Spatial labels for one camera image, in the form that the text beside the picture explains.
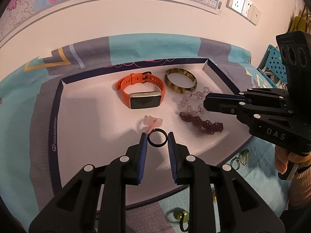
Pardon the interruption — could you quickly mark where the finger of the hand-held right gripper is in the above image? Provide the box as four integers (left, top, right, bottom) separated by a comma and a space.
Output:
204, 94, 300, 127
208, 89, 292, 103

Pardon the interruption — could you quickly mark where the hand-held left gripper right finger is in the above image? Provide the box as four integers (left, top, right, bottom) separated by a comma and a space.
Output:
167, 131, 285, 233

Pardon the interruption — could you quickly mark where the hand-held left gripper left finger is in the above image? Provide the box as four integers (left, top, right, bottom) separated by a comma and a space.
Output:
29, 132, 149, 233

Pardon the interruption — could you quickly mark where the black ring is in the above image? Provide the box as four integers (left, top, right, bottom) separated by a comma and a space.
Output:
148, 128, 169, 148

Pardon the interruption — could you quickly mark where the dark purple beaded bracelet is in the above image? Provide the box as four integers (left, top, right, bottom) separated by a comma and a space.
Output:
179, 112, 224, 134

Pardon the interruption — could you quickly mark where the clear crystal bead bracelet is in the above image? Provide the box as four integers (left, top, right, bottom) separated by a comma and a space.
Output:
179, 87, 212, 115

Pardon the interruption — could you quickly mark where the tortoiseshell bangle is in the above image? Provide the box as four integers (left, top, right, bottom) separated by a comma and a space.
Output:
164, 68, 198, 94

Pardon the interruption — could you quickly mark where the orange smartwatch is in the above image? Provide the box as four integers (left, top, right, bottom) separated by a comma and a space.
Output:
115, 71, 167, 110

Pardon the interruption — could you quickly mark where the green stone ring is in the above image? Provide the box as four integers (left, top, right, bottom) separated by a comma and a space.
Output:
239, 149, 251, 166

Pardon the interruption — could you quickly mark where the navy shallow box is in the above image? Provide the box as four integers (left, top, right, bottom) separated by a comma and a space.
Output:
50, 58, 258, 210

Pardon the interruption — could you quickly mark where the green charm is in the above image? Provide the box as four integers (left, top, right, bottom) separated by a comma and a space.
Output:
166, 209, 190, 232

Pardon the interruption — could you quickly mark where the person's right forearm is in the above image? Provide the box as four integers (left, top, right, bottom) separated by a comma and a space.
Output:
289, 166, 311, 214

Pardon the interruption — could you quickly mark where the person's right hand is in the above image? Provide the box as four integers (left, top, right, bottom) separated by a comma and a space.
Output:
274, 144, 311, 175

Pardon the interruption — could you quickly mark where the blue perforated rack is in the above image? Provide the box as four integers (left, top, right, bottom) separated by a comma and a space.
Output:
258, 44, 289, 88

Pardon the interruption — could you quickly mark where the yellow plastic object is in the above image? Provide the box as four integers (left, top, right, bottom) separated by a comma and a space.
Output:
289, 5, 311, 33

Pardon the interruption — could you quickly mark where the teal grey patterned blanket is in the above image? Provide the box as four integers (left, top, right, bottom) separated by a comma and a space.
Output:
0, 35, 292, 233

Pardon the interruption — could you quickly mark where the white wall plate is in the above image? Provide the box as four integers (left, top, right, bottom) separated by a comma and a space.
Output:
250, 5, 261, 26

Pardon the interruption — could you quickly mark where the white wall socket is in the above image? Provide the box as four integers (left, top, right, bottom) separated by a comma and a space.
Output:
242, 0, 254, 17
227, 0, 246, 14

